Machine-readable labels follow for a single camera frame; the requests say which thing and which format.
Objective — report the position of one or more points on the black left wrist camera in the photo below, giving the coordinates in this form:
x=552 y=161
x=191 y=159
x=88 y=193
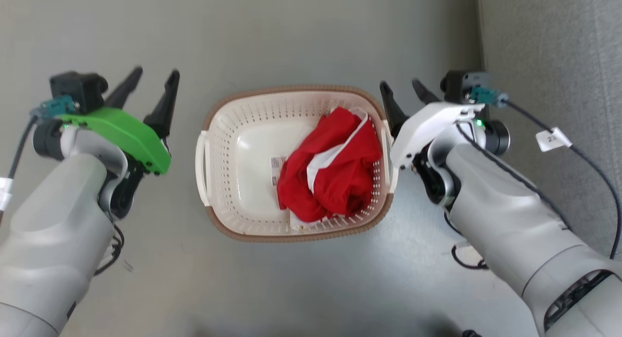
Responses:
x=77 y=89

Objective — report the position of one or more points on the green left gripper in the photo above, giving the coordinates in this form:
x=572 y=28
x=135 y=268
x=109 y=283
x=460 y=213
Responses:
x=126 y=133

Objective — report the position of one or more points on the white printed label sticker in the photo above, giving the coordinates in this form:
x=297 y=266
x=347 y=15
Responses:
x=278 y=170

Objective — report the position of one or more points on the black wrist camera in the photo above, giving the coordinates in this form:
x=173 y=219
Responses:
x=461 y=86
x=77 y=89

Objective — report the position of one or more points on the grey fabric sofa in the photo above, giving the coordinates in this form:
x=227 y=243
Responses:
x=559 y=45

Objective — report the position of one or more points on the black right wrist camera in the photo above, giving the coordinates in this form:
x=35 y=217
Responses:
x=461 y=86

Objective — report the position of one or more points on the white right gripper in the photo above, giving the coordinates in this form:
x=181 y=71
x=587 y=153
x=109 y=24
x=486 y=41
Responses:
x=432 y=123

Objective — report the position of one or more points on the cream perforated plastic laundry basket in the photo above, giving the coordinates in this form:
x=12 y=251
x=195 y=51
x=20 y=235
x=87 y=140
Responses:
x=243 y=152

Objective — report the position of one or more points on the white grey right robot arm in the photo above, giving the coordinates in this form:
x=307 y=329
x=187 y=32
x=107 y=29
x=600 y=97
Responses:
x=510 y=215

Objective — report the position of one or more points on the red and white garment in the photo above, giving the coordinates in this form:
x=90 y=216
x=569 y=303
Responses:
x=335 y=176

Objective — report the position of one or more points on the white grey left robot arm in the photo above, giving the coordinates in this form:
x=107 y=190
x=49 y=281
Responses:
x=53 y=230

